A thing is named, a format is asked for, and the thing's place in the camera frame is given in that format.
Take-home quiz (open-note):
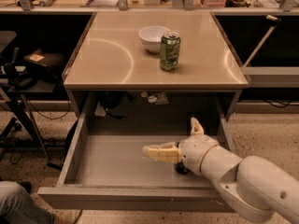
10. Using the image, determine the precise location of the grey open drawer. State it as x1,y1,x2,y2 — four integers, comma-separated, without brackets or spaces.
37,91,250,214

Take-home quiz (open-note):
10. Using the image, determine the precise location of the white stick with grip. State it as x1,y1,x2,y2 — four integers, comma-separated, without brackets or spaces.
242,15,281,68

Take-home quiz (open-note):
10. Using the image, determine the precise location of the white bowl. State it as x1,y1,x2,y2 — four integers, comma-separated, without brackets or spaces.
139,25,169,53

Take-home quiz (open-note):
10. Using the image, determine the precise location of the brown shoe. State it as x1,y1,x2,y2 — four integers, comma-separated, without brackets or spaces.
55,210,82,224

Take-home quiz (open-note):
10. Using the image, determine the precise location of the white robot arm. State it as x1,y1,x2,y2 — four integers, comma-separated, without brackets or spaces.
142,118,299,224

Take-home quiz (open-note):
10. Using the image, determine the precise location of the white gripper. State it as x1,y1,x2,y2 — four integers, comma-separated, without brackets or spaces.
142,117,219,175

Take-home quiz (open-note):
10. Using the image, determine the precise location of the grey cabinet with counter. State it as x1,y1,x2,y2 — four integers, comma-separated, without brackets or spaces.
64,9,248,113

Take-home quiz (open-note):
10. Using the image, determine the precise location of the green soda can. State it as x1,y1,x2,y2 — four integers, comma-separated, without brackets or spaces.
160,31,181,71

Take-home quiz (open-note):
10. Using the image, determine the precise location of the person leg in jeans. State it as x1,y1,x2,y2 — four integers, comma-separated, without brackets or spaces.
0,181,58,224

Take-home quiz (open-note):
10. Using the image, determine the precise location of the blue pepsi can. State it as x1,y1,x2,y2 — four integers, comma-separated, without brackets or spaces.
175,162,190,175

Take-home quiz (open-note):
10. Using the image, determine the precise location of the black bag with note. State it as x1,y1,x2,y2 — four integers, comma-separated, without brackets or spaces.
23,49,67,82

